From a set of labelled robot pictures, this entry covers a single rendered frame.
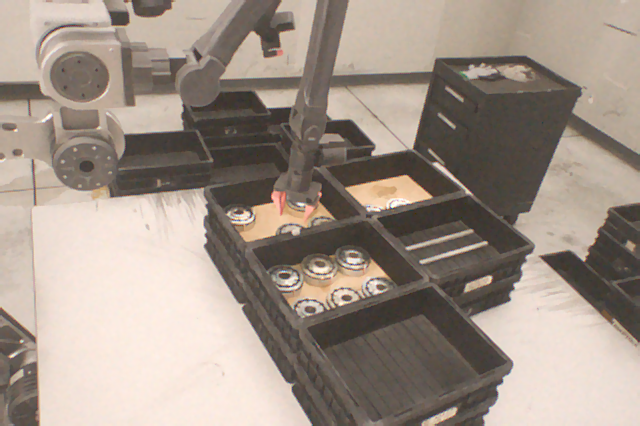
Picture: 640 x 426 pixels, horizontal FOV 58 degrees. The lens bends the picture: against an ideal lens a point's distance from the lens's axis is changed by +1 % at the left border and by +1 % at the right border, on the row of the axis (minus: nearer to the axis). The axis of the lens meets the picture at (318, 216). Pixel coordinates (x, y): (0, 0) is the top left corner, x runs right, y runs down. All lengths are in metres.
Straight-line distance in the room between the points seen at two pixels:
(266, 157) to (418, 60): 2.64
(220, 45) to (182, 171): 1.45
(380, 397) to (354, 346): 0.15
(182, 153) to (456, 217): 1.38
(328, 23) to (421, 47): 4.09
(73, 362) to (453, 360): 0.93
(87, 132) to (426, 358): 0.96
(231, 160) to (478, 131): 1.22
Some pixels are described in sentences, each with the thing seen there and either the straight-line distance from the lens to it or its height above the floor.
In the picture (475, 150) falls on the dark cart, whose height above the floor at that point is 0.59.
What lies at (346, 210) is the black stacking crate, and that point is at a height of 0.89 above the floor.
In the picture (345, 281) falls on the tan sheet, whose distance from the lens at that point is 1.60.
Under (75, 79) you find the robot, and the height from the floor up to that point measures 1.45.
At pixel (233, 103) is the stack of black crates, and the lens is 3.21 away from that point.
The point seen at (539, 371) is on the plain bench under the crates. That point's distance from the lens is 1.76.
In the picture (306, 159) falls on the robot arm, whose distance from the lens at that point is 1.29.
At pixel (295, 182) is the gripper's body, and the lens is 1.33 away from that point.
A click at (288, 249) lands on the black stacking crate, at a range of 1.58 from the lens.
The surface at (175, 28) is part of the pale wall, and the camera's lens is 4.40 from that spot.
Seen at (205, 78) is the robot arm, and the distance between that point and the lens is 1.11.
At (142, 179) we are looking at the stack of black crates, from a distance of 2.51.
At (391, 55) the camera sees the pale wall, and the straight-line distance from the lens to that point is 5.13.
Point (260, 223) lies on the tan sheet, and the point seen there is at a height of 0.83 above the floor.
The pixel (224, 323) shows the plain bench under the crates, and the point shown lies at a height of 0.70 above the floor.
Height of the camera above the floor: 1.88
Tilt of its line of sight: 35 degrees down
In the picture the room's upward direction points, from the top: 9 degrees clockwise
